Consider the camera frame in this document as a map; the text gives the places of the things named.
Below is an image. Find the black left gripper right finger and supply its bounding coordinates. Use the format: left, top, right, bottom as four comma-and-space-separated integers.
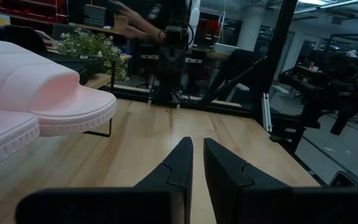
203, 138, 358, 224

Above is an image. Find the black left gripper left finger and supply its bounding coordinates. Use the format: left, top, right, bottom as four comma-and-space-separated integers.
14, 136, 195, 224

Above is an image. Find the pink foam slide sandal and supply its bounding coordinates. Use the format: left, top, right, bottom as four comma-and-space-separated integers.
0, 39, 118, 138
0, 107, 40, 174

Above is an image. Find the person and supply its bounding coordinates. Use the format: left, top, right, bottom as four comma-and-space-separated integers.
107, 0, 192, 41

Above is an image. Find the wooden workbench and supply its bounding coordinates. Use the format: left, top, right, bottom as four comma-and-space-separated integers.
185, 49, 239, 62

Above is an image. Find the red bin shelving unit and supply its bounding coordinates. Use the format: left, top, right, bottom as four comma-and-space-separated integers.
0, 0, 68, 24
197, 17, 222, 37

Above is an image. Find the pale grey flat box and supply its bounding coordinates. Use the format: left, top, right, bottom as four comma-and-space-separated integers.
213, 42, 239, 55

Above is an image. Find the tan paper cup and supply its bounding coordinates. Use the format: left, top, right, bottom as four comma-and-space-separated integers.
114, 14, 129, 32

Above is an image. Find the dark flat rectangular device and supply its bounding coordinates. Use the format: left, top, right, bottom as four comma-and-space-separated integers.
328, 170, 357, 188

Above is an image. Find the black aluminium rig frame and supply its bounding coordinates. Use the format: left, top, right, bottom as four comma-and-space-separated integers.
101, 0, 300, 138

